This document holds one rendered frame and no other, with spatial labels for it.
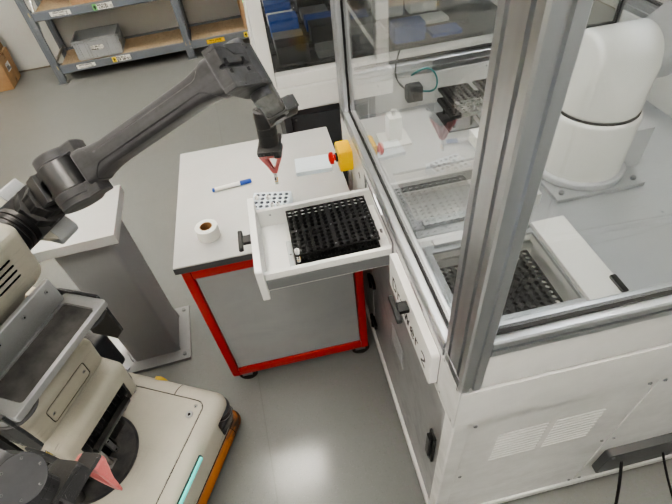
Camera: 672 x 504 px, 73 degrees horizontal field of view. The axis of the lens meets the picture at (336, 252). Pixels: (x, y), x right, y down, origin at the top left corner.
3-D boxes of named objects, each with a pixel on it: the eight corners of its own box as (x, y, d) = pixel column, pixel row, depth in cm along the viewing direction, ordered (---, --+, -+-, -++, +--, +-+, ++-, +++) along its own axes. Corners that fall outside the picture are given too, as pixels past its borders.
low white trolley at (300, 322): (236, 390, 188) (172, 269, 134) (230, 279, 231) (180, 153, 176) (372, 359, 193) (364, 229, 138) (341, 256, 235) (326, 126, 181)
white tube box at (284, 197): (252, 218, 146) (249, 209, 143) (256, 201, 152) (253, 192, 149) (290, 216, 145) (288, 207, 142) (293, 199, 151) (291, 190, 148)
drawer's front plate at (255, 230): (264, 302, 114) (254, 273, 107) (255, 226, 134) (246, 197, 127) (270, 300, 115) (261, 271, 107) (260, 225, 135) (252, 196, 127)
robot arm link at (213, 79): (222, 20, 69) (257, 80, 71) (251, 39, 82) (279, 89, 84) (20, 168, 80) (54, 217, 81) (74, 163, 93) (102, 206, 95)
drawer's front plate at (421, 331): (428, 385, 95) (431, 357, 87) (389, 282, 115) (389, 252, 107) (436, 383, 95) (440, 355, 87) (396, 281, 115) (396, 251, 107)
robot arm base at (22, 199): (37, 176, 92) (-8, 215, 84) (49, 159, 87) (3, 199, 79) (74, 205, 96) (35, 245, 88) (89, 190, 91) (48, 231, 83)
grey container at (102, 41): (79, 61, 414) (69, 42, 402) (83, 49, 435) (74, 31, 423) (124, 53, 419) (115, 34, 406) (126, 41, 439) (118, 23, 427)
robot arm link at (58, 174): (23, 186, 84) (40, 211, 84) (39, 162, 77) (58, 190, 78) (70, 172, 91) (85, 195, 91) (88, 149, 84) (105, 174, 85)
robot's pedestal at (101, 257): (123, 377, 197) (19, 258, 143) (127, 322, 218) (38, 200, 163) (192, 358, 201) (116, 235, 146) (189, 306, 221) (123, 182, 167)
